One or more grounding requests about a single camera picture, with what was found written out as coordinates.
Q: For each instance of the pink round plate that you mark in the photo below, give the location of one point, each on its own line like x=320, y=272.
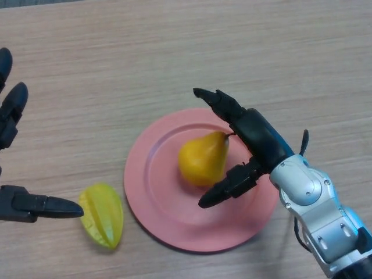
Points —
x=162, y=209

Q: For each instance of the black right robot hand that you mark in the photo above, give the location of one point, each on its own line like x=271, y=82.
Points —
x=258, y=136

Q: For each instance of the yellow orange pear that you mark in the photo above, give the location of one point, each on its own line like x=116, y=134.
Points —
x=200, y=162

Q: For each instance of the yellow green starfruit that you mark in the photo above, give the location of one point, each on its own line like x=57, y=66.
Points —
x=101, y=215

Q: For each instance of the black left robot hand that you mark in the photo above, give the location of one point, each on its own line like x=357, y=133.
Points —
x=17, y=203

